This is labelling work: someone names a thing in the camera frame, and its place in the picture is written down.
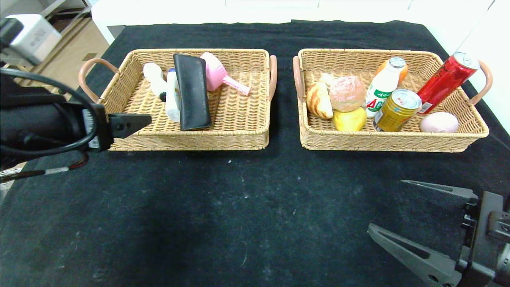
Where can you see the red drink can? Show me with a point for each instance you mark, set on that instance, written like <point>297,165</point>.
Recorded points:
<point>446,81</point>

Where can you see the white AD milk bottle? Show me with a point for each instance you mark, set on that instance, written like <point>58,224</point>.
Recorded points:
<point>382,89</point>

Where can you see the white brush bottle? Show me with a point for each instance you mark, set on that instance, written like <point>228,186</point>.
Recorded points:
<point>153,77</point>

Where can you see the round cream puff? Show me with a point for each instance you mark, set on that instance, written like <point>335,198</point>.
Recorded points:
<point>346,93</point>

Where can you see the wicker basket holding food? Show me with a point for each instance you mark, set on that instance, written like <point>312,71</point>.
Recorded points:
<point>358,139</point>

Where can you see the black leather pouch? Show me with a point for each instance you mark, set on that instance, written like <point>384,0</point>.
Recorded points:
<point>193,91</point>

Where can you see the long ridged pastry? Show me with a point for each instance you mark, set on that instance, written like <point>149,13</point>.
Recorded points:
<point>326,79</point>

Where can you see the wicker basket holding toiletries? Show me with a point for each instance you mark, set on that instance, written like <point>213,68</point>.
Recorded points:
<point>239,119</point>

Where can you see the black table cloth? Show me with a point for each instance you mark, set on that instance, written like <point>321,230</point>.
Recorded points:
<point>259,207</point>

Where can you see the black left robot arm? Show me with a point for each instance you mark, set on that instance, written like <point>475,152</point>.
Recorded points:
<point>28,119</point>

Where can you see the grey shelf unit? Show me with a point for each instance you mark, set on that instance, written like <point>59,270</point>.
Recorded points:
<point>71,6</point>

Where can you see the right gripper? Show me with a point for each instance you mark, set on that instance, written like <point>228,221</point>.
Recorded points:
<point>480,233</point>

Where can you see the pink plastic scoop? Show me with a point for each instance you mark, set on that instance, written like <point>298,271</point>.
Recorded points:
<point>215,71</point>

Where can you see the yellow lemon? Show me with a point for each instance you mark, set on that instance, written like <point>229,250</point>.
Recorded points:
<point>350,120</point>

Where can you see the golden drink can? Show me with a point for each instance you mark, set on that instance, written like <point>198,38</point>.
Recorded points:
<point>394,113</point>

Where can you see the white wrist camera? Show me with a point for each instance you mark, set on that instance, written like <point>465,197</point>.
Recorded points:
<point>36,38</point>

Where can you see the white shampoo bottle blue cap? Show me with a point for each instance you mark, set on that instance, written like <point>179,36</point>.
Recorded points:
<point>172,99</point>

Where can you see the orange fruit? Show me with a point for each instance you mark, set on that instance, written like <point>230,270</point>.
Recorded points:
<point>403,73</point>

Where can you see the striped croissant bread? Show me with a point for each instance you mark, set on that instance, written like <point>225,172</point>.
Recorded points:
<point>316,101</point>

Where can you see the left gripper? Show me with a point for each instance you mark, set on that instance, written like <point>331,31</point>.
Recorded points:
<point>97,128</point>

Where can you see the pale pink egg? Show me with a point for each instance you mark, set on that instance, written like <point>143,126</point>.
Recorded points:
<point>438,122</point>

